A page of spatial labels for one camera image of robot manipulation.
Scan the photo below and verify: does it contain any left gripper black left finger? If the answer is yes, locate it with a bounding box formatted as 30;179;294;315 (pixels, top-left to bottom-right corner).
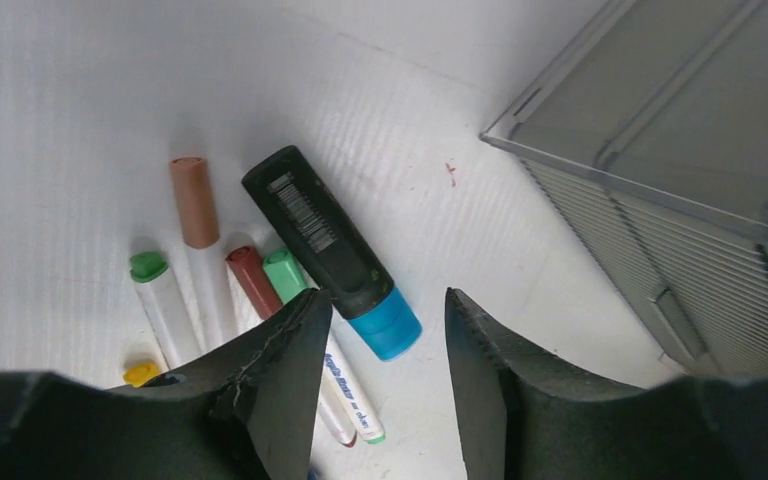
0;289;332;479

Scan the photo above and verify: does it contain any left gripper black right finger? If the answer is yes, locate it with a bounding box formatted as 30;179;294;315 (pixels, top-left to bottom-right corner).
445;288;768;479

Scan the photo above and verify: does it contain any blue black marker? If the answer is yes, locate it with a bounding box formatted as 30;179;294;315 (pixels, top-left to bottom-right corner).
241;145;422;361

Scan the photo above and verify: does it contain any clear grey drawer box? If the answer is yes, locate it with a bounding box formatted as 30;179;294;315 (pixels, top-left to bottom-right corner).
482;1;768;375

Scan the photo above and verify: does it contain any green cap marker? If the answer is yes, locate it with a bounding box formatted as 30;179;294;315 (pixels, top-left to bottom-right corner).
262;248;386;444

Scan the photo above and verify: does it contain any brown marker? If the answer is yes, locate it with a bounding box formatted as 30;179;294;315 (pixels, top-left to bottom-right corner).
226;245;357;448

